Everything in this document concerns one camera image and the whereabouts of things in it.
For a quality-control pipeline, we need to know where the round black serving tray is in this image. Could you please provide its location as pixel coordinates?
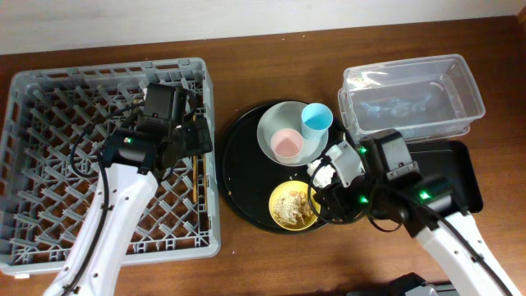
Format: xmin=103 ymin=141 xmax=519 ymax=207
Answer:
xmin=217 ymin=101 xmax=343 ymax=234

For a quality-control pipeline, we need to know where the black rectangular waste tray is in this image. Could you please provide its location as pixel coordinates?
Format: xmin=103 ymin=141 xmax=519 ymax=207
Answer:
xmin=408 ymin=141 xmax=483 ymax=213

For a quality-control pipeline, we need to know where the white paper napkin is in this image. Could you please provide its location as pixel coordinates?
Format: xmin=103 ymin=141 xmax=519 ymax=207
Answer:
xmin=307 ymin=159 xmax=336 ymax=188

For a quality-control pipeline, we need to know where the yellow bowl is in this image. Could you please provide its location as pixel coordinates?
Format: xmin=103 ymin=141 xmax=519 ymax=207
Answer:
xmin=269 ymin=181 xmax=318 ymax=231

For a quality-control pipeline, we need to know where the pink plastic cup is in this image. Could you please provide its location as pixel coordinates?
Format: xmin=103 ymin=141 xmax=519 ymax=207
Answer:
xmin=270 ymin=128 xmax=303 ymax=164

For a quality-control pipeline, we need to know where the clear plastic bin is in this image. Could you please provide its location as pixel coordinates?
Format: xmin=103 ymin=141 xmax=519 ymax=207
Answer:
xmin=338 ymin=54 xmax=486 ymax=142

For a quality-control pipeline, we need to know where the grey plastic dishwasher rack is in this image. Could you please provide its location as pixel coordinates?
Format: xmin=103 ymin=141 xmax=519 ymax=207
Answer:
xmin=1 ymin=58 xmax=221 ymax=278

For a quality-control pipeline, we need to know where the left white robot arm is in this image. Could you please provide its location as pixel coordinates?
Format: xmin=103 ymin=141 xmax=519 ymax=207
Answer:
xmin=45 ymin=83 xmax=213 ymax=295

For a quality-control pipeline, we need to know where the light blue plastic cup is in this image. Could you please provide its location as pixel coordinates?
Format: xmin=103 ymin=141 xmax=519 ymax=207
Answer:
xmin=301 ymin=103 xmax=334 ymax=140

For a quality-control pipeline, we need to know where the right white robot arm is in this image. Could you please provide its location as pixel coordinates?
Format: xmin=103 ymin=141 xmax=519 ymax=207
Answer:
xmin=307 ymin=129 xmax=520 ymax=295

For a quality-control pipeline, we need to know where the light grey round plate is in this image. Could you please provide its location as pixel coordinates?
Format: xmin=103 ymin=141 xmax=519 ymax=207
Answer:
xmin=256 ymin=101 xmax=329 ymax=167

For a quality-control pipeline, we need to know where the food scraps and rice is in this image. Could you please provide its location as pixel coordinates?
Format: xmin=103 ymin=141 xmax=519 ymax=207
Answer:
xmin=273 ymin=191 xmax=313 ymax=227

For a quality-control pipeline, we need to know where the right black camera cable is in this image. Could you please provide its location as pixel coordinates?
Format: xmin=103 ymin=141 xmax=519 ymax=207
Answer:
xmin=307 ymin=162 xmax=404 ymax=234

